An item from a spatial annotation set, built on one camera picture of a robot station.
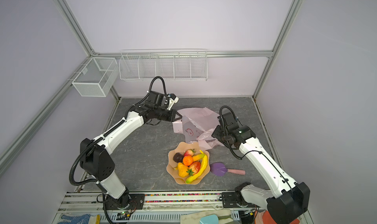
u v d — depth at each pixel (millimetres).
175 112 748
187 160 802
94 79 1030
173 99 752
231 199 741
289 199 374
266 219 685
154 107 654
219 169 826
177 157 824
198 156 813
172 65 985
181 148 872
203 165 806
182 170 771
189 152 848
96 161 445
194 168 754
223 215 699
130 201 736
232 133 526
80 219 690
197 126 808
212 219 677
